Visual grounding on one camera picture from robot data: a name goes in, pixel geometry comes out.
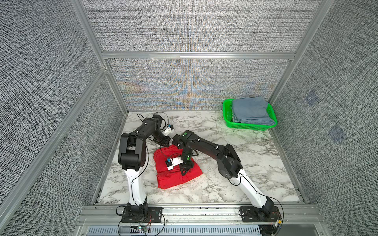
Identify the red long pants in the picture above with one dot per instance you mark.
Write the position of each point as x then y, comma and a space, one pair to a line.
170, 178

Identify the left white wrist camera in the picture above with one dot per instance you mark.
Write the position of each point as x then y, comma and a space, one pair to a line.
168, 130

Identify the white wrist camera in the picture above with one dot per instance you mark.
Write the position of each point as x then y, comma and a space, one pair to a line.
168, 130
172, 162

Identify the green plastic basket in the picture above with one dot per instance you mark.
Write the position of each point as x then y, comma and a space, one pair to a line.
228, 117

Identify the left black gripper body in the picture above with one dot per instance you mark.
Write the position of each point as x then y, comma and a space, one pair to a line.
159, 137

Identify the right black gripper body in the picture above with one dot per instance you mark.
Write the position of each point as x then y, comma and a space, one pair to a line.
185, 156

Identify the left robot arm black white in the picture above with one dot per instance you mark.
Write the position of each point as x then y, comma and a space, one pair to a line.
133, 158

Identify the folded grey-blue cloth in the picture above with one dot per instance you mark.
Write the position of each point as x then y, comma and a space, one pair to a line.
251, 111

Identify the white slotted cable duct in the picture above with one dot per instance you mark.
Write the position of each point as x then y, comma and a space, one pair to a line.
176, 230

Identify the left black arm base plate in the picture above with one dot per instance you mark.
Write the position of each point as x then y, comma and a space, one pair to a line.
135, 214

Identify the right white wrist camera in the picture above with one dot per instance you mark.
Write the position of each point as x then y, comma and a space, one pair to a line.
172, 162

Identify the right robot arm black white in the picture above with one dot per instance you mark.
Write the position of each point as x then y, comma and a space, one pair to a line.
229, 166

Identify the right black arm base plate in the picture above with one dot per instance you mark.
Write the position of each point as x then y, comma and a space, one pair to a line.
248, 214

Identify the aluminium front rail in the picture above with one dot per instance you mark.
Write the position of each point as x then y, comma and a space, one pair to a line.
197, 214

